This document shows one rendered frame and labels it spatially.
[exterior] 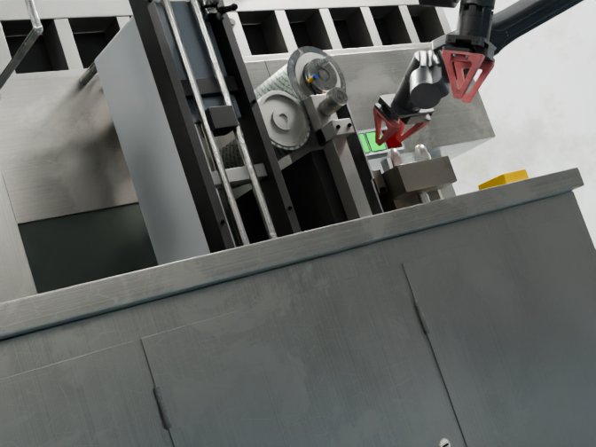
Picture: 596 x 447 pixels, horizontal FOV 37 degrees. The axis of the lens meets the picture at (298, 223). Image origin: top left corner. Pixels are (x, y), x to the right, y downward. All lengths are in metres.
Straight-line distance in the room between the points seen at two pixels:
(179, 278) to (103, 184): 0.74
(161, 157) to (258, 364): 0.59
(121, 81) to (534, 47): 3.17
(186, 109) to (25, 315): 0.54
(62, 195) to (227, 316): 0.70
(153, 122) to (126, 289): 0.62
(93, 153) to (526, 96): 3.09
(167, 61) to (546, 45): 3.36
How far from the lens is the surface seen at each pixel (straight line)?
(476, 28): 1.54
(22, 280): 1.53
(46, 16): 2.07
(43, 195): 1.88
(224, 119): 1.56
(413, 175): 1.91
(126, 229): 1.93
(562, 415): 1.70
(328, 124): 1.79
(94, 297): 1.17
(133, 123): 1.82
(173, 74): 1.54
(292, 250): 1.34
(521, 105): 4.71
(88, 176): 1.93
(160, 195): 1.77
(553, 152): 4.66
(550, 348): 1.71
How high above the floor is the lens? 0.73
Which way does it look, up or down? 8 degrees up
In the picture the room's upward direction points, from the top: 19 degrees counter-clockwise
